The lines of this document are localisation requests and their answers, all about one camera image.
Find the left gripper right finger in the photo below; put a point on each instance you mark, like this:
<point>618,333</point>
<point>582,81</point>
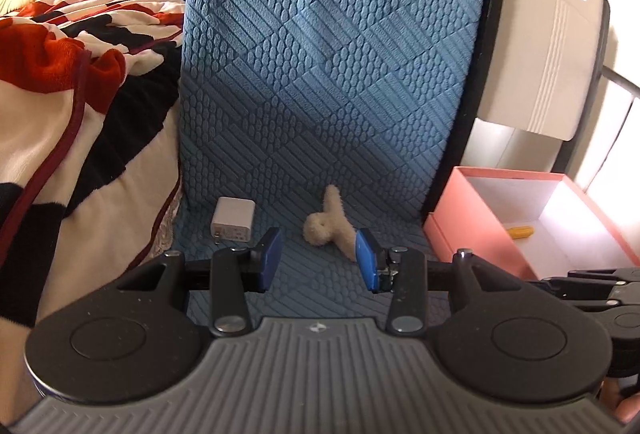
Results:
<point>400,271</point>

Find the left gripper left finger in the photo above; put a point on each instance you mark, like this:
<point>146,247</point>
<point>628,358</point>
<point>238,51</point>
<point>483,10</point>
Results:
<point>233,273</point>

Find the large white charger block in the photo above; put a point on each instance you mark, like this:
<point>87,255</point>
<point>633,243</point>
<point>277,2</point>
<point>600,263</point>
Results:
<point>233,219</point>

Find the yellow handled screwdriver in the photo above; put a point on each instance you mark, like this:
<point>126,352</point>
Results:
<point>520,232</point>

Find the person's right hand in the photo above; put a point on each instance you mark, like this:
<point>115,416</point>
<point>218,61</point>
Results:
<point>624,409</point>

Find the pink cardboard box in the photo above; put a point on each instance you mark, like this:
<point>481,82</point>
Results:
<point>571,232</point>

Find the striped fleece blanket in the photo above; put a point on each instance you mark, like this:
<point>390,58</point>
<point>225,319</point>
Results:
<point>89,145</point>

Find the blue quilted chair cover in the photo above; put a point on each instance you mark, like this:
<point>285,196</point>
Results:
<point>281,98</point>

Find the dark metal curved rail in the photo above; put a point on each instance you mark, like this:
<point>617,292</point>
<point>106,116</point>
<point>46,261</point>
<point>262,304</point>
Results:
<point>606,120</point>

